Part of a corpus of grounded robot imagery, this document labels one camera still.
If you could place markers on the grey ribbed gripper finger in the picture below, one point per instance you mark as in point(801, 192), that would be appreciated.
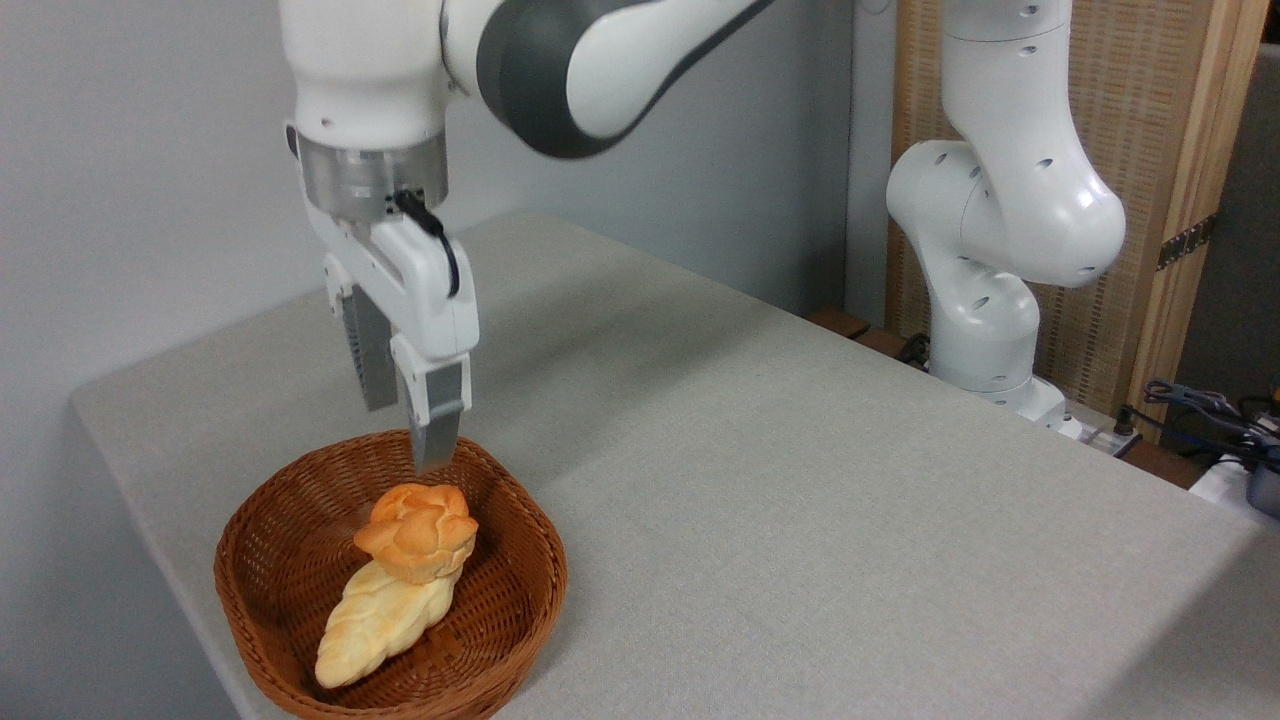
point(438, 410)
point(370, 350)

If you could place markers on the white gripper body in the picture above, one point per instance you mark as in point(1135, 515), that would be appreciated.
point(420, 290)

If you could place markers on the orange muffin-shaped bread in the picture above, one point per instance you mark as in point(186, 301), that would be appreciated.
point(420, 535)

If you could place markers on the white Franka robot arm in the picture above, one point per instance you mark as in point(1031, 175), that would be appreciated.
point(610, 60)

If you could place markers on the brown wicker basket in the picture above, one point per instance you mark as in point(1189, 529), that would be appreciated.
point(280, 540)

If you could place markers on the pale braided bread loaf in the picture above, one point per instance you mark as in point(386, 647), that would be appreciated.
point(380, 622)

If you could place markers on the wooden woven screen panel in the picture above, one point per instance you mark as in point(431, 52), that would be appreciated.
point(1135, 100)

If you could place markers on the dark metal hinge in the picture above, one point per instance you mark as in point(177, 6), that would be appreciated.
point(1187, 241)

